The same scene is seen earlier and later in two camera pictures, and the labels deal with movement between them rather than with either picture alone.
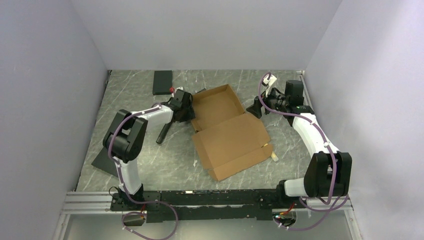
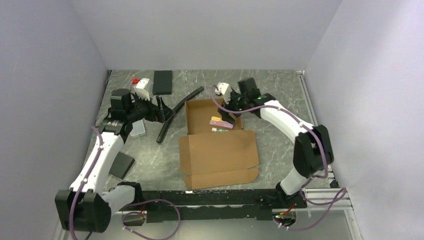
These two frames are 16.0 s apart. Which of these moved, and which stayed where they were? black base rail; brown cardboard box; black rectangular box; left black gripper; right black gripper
Moved: brown cardboard box; left black gripper; right black gripper
Stayed: black rectangular box; black base rail
